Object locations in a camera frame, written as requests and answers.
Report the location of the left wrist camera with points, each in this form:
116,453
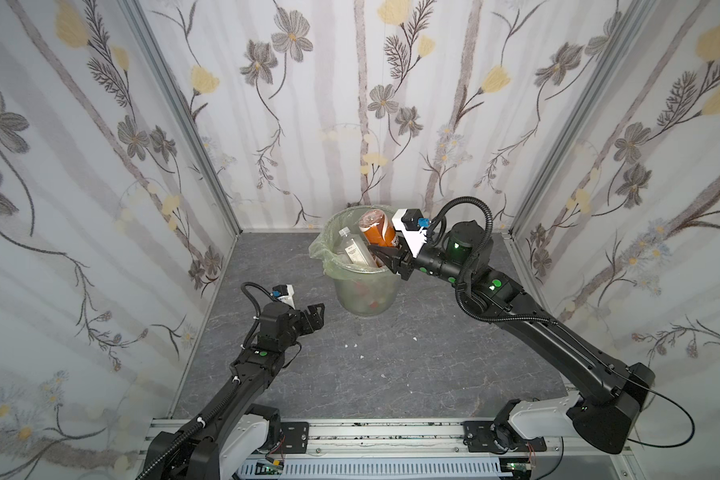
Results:
284,294

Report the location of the white vented cable duct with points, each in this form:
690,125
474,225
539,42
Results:
376,468

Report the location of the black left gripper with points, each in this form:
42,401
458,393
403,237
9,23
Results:
306,318

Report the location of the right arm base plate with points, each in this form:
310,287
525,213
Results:
484,437

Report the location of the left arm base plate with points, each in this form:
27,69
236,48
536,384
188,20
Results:
290,438

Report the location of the brown coffee bottle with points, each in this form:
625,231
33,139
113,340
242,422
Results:
377,228

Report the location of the clear square bottle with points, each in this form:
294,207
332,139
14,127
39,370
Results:
353,248

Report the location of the green plastic bin liner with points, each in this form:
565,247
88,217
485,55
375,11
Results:
326,247

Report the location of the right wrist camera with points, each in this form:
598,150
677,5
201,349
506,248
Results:
413,226

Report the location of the mesh waste bin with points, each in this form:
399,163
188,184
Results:
367,299

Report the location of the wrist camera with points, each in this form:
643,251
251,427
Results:
413,226
284,294

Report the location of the aluminium mounting rail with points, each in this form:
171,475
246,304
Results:
394,438

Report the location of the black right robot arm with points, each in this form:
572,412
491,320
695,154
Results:
455,246

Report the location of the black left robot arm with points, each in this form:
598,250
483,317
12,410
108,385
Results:
215,443

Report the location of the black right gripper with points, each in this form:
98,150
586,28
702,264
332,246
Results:
401,262

